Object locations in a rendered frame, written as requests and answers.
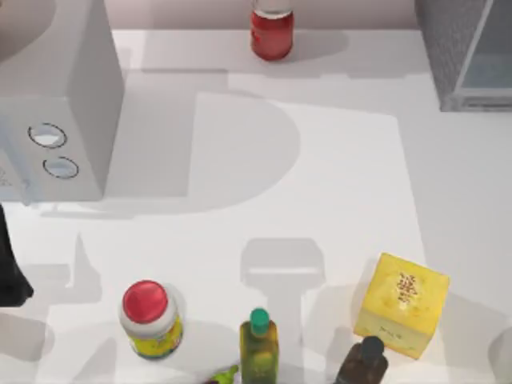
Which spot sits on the yellow box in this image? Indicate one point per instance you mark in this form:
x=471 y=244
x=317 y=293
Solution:
x=404 y=306

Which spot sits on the green-capped oil bottle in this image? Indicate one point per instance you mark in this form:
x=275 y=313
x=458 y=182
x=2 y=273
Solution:
x=259 y=352

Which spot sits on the red-lidded white jar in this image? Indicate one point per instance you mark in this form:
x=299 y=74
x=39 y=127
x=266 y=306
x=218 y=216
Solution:
x=150 y=320

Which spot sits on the small microwave knob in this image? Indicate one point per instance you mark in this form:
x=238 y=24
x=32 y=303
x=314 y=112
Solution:
x=61 y=166

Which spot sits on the small green and purple object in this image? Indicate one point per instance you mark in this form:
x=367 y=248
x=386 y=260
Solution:
x=224 y=377

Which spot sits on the large microwave knob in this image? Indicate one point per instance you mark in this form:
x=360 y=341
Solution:
x=47 y=136

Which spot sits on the grey cabinet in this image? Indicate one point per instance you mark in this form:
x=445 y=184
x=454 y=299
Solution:
x=468 y=52

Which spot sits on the pale microwave oven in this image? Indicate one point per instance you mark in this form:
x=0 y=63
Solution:
x=60 y=100

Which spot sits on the red juice bottle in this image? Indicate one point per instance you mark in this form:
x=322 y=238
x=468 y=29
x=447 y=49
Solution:
x=271 y=34

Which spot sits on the brown bottle with black cap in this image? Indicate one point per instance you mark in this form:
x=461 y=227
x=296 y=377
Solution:
x=362 y=362

